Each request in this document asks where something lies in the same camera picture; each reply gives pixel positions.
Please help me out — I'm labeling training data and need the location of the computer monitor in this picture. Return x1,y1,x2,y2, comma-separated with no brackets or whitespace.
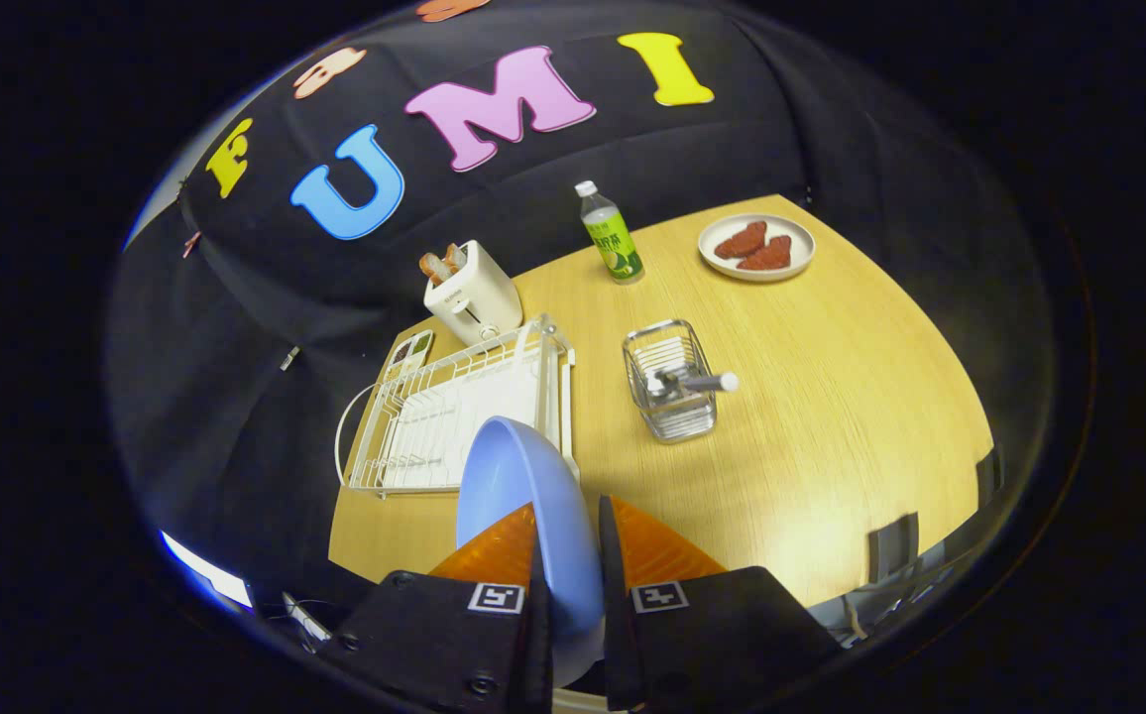
162,531,255,608

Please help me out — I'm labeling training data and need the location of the white-handled metal spoon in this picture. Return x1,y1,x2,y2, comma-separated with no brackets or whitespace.
644,369,740,400

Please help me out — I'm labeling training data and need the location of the white toaster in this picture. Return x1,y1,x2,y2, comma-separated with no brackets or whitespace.
422,240,524,346

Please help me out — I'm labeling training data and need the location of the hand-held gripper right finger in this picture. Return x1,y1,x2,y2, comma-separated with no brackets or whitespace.
600,496,842,713

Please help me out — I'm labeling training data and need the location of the white wire dish rack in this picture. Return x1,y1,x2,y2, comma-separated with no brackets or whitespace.
335,315,579,497

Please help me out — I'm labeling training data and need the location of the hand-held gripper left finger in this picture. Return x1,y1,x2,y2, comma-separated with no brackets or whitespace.
320,503,555,714

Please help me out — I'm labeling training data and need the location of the brown meat piece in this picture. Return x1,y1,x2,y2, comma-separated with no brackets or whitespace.
714,220,768,261
737,235,793,272

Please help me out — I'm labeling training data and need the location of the white divided tray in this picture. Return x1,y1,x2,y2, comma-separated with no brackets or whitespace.
387,329,435,383

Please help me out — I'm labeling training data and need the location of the white round dish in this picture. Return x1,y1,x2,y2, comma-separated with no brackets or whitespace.
698,213,817,284

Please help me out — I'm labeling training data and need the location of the metal wire basket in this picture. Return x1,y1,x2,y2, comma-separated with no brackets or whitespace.
622,319,718,443

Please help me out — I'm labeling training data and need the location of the green label drink bottle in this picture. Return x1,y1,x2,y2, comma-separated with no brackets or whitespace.
575,180,645,286

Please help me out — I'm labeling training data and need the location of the black backdrop cloth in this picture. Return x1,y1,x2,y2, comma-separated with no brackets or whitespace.
102,0,1050,616

